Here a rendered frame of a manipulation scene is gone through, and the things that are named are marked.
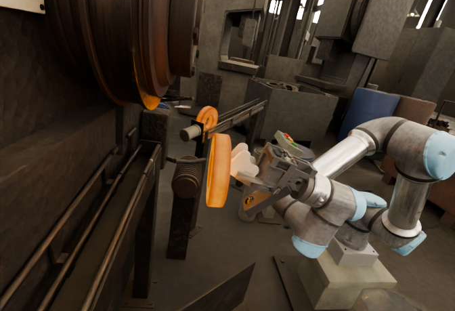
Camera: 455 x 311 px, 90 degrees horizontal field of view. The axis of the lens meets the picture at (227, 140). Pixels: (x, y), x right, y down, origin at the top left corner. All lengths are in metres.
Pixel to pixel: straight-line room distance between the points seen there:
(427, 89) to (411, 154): 4.70
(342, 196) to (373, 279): 0.73
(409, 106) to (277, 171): 3.74
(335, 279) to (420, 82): 4.51
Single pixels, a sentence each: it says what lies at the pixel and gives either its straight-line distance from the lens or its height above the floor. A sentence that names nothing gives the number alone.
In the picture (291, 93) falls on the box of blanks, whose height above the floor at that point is 0.71.
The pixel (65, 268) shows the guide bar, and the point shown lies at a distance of 0.52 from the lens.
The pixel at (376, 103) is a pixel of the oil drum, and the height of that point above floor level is 0.74.
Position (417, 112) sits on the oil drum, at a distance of 4.17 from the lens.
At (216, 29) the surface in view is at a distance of 3.31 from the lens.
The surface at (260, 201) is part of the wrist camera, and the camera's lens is 0.53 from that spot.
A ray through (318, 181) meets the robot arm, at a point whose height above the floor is 0.84.
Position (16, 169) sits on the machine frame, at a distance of 0.40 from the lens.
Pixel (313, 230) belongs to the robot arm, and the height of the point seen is 0.72.
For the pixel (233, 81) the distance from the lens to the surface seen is 3.27.
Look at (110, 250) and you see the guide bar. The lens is 0.51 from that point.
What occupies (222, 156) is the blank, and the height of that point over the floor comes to 0.88.
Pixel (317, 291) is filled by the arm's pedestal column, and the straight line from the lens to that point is 1.33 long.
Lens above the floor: 1.06
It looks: 22 degrees down
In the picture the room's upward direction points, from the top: 11 degrees clockwise
